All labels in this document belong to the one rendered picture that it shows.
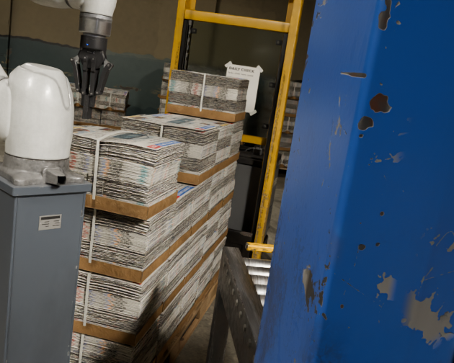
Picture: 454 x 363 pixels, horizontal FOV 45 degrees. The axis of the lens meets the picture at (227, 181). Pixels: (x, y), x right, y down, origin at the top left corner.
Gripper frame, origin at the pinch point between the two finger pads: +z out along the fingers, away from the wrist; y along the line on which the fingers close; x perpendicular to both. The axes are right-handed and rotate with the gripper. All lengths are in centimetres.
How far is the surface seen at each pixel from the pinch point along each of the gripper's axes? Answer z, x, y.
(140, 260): 48, -12, -18
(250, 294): 37, 22, -59
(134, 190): 24.1, -7.7, -14.4
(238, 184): 56, -197, -15
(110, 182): 23.2, -8.1, -6.1
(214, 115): 8, -129, -8
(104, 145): 12.0, -8.9, -2.4
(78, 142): 12.8, -9.0, 6.4
